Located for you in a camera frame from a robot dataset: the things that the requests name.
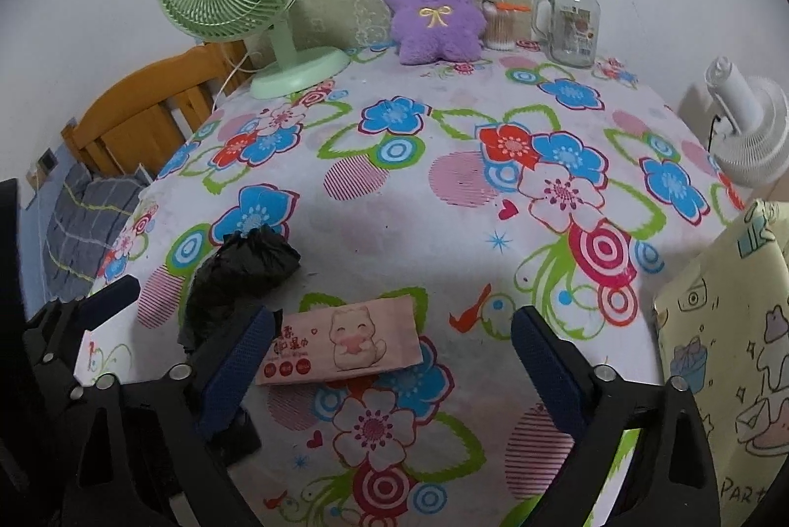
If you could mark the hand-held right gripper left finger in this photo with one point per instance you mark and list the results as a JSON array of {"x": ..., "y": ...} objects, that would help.
[{"x": 237, "y": 367}]

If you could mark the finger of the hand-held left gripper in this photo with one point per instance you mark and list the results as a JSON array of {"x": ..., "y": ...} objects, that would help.
[
  {"x": 111, "y": 294},
  {"x": 52, "y": 373}
]

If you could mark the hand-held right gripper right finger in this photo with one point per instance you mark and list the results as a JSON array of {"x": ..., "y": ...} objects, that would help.
[{"x": 548, "y": 373}]

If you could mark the black plastic bag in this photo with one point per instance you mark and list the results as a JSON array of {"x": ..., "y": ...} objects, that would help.
[{"x": 240, "y": 274}]

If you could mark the pink tissue packet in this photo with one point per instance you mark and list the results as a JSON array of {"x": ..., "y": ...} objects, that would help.
[{"x": 345, "y": 339}]

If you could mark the yellow printed storage box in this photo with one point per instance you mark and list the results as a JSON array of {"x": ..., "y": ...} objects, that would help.
[{"x": 733, "y": 348}]

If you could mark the grey plaid pillow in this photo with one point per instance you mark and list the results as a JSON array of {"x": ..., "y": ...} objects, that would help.
[{"x": 86, "y": 231}]

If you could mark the floral tablecloth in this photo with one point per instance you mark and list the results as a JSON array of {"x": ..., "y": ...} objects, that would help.
[{"x": 431, "y": 182}]

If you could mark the white desk fan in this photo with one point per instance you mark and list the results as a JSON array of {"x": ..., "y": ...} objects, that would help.
[{"x": 749, "y": 126}]

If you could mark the cotton swab jar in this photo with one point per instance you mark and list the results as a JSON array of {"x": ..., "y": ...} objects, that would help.
[{"x": 500, "y": 28}]

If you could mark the glass jar mug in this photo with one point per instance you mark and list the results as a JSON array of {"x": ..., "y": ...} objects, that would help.
[{"x": 573, "y": 25}]

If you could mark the purple plush toy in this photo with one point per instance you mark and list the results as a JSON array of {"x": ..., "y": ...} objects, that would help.
[{"x": 434, "y": 3}]

